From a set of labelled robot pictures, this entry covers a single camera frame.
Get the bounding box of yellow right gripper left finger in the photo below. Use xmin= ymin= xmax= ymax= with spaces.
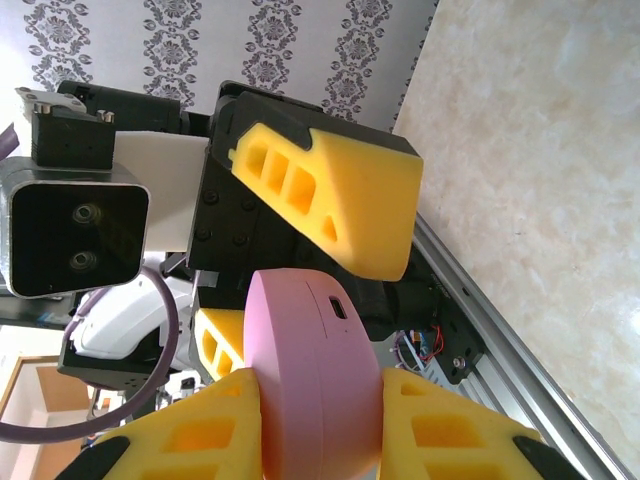
xmin=54 ymin=368 xmax=264 ymax=480

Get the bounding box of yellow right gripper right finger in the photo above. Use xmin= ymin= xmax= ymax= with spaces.
xmin=377 ymin=367 xmax=564 ymax=480

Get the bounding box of pink earbud charging case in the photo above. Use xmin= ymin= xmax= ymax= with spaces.
xmin=243 ymin=268 xmax=386 ymax=480

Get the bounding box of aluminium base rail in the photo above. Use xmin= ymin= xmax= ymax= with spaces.
xmin=407 ymin=209 xmax=640 ymax=480

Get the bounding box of short purple cable loop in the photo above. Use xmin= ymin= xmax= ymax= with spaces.
xmin=393 ymin=330 xmax=419 ymax=372

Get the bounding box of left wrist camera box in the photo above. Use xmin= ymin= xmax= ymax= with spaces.
xmin=0 ymin=85 xmax=210 ymax=301

